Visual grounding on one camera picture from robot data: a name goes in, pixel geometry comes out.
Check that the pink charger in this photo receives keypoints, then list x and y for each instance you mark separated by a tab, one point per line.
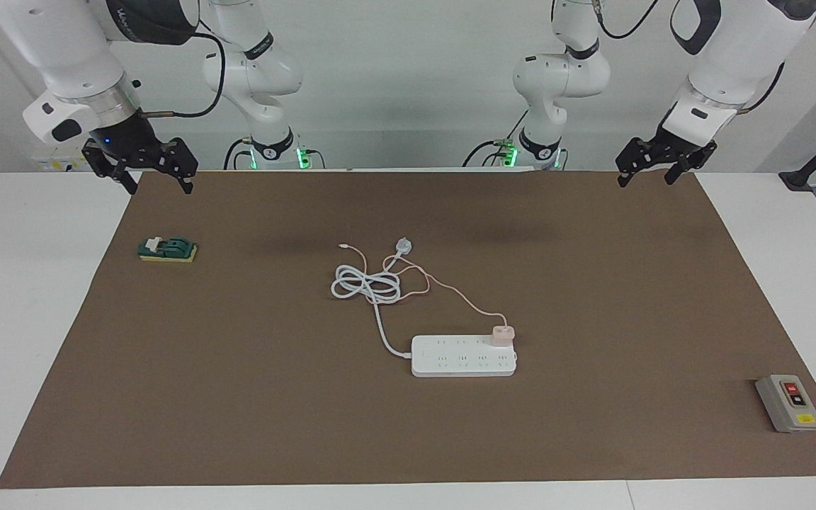
503	336

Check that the white box with yellow label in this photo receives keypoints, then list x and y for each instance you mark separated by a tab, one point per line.
57	163

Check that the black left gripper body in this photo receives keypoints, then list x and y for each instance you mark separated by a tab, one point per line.
677	145

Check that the white power strip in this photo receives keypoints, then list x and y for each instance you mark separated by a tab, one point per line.
461	363

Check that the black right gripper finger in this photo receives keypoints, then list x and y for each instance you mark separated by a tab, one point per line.
185	159
107	166

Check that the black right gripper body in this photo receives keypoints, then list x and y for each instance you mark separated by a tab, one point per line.
128	142

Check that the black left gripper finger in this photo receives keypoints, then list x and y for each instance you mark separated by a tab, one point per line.
631	159
695	163

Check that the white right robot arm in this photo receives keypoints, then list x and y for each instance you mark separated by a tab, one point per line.
61	49

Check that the green board on yellow sponge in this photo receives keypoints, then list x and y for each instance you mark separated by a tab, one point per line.
171	249

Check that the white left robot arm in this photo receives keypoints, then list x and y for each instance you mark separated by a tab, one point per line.
727	57

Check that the grey switch box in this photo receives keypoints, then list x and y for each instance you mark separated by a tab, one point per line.
789	404

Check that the brown table mat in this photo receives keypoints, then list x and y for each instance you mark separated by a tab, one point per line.
592	319

